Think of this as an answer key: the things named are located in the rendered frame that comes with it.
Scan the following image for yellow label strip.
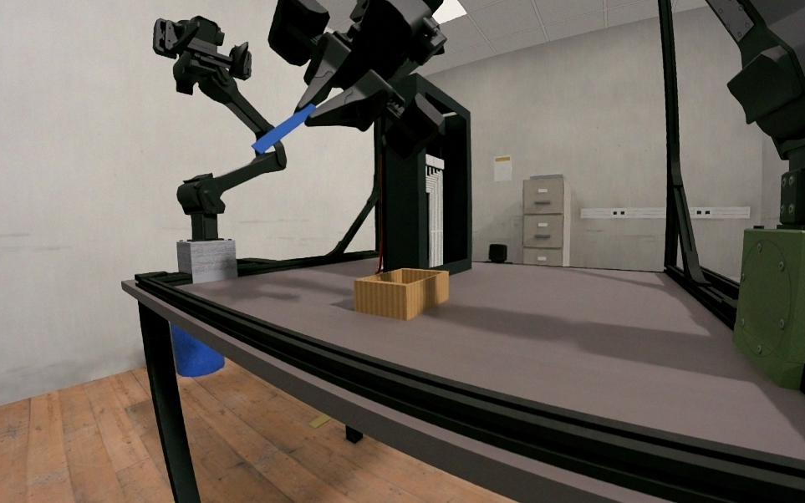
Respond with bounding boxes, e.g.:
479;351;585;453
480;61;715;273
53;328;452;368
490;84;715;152
251;103;316;155

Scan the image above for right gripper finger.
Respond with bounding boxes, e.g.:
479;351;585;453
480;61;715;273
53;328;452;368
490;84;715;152
164;20;200;55
233;41;249;75

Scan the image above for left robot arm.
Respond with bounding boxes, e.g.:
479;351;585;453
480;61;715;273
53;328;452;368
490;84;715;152
342;0;805;230

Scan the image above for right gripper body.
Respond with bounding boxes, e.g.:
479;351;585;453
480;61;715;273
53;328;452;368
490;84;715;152
152;18;252;81

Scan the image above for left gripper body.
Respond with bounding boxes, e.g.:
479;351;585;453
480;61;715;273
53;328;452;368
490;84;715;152
267;0;445;164

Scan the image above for tan open box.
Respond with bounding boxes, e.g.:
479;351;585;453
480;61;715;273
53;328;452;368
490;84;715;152
354;268;449;321

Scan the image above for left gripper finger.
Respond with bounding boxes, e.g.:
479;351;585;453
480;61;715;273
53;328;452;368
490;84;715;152
293;32;351;114
304;69;394;132

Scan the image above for black rack frame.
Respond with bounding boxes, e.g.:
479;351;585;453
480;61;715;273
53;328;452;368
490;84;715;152
385;73;472;276

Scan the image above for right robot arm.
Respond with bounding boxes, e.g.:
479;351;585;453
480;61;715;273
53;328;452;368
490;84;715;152
172;15;288;241

